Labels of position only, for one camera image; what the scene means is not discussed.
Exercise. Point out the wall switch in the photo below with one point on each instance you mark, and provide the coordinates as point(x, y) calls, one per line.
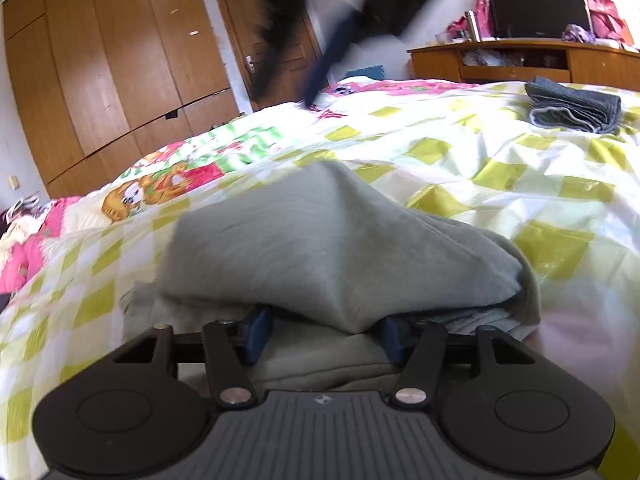
point(14, 182)

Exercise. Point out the printed checkered bed blanket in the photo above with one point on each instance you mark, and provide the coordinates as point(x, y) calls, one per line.
point(500, 160)

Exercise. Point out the grey pants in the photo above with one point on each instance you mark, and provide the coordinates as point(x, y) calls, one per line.
point(300, 240)

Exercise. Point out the wooden door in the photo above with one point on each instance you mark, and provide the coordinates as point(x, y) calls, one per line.
point(235, 25)

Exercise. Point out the television with pink cover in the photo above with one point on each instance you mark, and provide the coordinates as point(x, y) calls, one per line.
point(607, 15)

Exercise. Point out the pile of clothes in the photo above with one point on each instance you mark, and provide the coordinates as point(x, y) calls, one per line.
point(20, 207)

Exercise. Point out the black television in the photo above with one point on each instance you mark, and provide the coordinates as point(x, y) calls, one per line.
point(537, 5)

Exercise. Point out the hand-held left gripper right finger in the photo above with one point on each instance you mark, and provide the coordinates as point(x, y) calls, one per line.
point(392, 342)

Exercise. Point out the purple cloth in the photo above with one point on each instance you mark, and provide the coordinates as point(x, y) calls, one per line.
point(579, 34)

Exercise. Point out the folded dark grey cloth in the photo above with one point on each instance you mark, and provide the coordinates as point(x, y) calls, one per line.
point(575, 105)

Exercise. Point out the wooden cabinet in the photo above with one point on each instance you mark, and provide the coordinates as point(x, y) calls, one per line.
point(600, 62)

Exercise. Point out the wooden wardrobe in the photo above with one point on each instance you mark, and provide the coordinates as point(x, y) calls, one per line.
point(120, 60)

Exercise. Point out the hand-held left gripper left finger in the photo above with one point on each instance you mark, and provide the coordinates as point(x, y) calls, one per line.
point(257, 335)

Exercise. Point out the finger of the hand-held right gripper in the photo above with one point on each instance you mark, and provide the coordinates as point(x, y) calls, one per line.
point(272, 45)
point(330, 57)

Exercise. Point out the blue foam mat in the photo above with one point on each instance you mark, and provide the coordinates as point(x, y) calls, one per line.
point(369, 72)

